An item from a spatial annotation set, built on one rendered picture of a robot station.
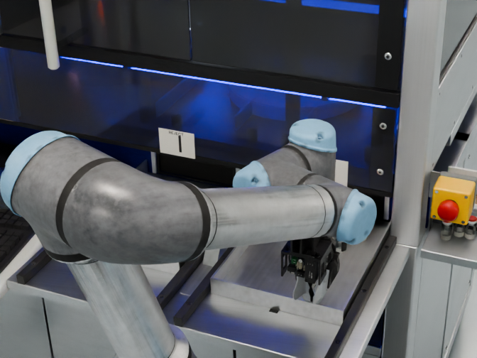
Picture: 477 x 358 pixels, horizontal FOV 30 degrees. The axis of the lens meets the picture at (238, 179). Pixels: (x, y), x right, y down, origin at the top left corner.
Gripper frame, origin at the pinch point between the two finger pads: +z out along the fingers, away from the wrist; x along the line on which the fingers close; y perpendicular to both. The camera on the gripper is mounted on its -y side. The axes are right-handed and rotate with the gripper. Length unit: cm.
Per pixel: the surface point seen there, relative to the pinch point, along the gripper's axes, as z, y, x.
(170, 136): -12, -27, -42
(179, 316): 1.6, 12.1, -21.0
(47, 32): -35, -20, -66
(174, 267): 1.9, -1.5, -29.0
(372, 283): 1.6, -10.4, 8.0
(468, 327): 92, -118, 14
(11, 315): 52, -27, -95
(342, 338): 1.6, 6.9, 7.7
